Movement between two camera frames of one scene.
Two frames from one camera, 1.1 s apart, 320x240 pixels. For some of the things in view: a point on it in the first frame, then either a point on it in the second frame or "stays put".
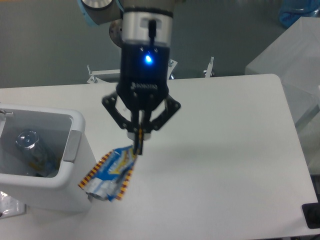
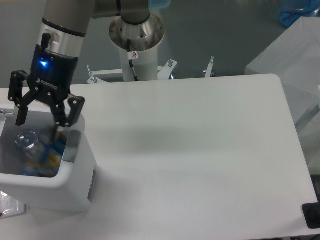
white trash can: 67,189 stays put
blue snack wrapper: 107,178 -> 45,161
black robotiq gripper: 143,84 -> 51,76
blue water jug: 290,11 stays put
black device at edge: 311,212 stays put
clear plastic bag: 10,207 stays put
